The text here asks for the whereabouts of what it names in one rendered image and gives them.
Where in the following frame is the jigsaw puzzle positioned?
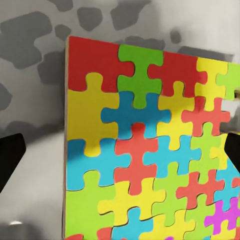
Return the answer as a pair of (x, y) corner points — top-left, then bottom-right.
(62, 35), (240, 240)

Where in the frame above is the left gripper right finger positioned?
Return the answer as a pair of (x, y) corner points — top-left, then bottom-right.
(224, 132), (240, 173)

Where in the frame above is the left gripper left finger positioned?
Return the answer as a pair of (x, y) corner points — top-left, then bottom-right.
(0, 133), (26, 193)

